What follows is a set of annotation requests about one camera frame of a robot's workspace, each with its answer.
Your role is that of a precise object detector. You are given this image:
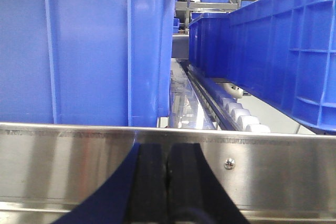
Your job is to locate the blue shelf box left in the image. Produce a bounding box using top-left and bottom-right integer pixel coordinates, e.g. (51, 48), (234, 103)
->
(1, 0), (176, 127)

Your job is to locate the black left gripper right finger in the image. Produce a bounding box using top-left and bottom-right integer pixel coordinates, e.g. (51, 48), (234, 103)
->
(167, 143), (249, 223)

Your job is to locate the metal shelf rail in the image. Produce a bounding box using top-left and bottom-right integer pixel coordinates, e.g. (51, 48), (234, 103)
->
(168, 59), (215, 130)

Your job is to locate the steel screw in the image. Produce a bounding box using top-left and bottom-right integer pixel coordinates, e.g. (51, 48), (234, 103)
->
(224, 158), (235, 170)

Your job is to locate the blue shelf box right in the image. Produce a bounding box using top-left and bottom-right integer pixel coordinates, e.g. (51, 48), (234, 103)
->
(189, 0), (335, 132)

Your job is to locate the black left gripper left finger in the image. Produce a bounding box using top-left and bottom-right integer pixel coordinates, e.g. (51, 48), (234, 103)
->
(55, 143), (167, 223)

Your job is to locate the stainless steel shelf lip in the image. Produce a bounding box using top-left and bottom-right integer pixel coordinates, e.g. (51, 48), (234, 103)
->
(1, 123), (335, 223)

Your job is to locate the white roller track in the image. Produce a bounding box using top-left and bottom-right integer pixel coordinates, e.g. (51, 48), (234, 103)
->
(188, 65), (271, 133)

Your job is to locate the blue shelf box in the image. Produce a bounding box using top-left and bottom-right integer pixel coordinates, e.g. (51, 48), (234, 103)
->
(189, 0), (335, 132)
(1, 0), (176, 127)

